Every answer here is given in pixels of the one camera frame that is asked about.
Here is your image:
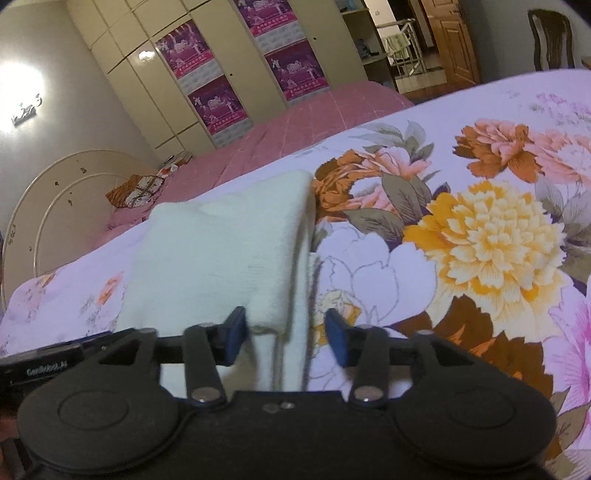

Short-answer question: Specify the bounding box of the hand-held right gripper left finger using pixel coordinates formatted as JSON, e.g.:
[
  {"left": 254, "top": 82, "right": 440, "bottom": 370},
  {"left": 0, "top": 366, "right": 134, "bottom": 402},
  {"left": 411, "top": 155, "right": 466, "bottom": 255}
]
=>
[{"left": 88, "top": 306, "right": 249, "bottom": 409}]

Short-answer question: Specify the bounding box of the pink quilt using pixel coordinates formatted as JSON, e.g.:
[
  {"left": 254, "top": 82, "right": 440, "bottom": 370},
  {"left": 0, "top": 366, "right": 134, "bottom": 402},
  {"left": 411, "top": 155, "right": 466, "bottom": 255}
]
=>
[{"left": 90, "top": 82, "right": 416, "bottom": 253}]

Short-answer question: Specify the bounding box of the purple wall poster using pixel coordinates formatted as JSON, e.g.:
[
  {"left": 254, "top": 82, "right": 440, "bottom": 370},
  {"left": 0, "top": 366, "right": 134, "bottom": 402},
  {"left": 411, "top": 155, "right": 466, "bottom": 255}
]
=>
[
  {"left": 233, "top": 0, "right": 302, "bottom": 40},
  {"left": 154, "top": 19, "right": 223, "bottom": 91},
  {"left": 264, "top": 39, "right": 331, "bottom": 103},
  {"left": 187, "top": 75, "right": 254, "bottom": 136}
]

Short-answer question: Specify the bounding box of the metal railing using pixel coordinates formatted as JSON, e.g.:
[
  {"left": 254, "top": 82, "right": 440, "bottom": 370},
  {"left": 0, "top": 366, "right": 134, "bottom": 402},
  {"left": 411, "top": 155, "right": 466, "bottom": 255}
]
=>
[{"left": 381, "top": 17, "right": 424, "bottom": 85}]

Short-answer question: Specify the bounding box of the cream round headboard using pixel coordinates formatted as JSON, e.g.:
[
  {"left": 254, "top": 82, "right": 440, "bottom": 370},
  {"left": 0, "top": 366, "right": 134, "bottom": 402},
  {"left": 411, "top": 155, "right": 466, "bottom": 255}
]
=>
[{"left": 0, "top": 148, "right": 160, "bottom": 311}]

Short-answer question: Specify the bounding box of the floral printed blanket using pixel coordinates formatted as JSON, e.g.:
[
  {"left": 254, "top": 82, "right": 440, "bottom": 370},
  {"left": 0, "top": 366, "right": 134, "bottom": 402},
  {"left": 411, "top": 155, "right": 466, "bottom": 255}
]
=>
[{"left": 0, "top": 68, "right": 591, "bottom": 480}]

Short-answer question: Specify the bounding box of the wooden door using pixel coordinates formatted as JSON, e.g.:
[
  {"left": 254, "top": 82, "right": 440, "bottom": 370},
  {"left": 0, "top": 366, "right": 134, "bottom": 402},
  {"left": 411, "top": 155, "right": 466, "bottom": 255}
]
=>
[{"left": 420, "top": 0, "right": 482, "bottom": 89}]

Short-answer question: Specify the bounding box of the white towel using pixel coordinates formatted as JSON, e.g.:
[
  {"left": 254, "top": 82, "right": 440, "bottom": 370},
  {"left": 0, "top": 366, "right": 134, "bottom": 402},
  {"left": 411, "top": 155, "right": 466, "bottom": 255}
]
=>
[{"left": 117, "top": 170, "right": 322, "bottom": 398}]

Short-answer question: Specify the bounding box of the cream wardrobe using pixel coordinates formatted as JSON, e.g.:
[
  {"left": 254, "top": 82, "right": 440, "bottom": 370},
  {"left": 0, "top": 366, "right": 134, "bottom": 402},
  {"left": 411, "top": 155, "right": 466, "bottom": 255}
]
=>
[{"left": 67, "top": 0, "right": 371, "bottom": 151}]

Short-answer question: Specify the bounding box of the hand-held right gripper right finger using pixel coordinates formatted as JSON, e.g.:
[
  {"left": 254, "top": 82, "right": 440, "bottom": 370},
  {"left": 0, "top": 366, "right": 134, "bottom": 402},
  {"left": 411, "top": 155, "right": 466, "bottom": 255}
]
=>
[{"left": 324, "top": 307, "right": 472, "bottom": 409}]

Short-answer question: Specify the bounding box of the orange patterned pillow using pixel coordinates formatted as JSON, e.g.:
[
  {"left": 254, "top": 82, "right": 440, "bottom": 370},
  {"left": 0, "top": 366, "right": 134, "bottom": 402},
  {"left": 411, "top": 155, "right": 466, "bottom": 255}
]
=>
[{"left": 106, "top": 172, "right": 163, "bottom": 209}]

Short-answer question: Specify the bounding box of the dark wooden chair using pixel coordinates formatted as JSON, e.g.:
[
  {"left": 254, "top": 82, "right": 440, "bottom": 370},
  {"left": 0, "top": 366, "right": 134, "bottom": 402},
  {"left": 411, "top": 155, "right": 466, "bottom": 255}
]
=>
[{"left": 527, "top": 10, "right": 576, "bottom": 73}]

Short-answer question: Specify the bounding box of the green towel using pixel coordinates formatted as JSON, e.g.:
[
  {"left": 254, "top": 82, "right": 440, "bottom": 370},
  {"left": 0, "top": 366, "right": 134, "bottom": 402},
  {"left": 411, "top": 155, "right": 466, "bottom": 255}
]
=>
[{"left": 383, "top": 32, "right": 413, "bottom": 62}]

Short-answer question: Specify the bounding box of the open shelf unit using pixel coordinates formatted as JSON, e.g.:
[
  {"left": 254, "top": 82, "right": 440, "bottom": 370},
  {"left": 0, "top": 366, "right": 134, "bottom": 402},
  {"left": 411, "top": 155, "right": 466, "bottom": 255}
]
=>
[{"left": 339, "top": 0, "right": 399, "bottom": 91}]

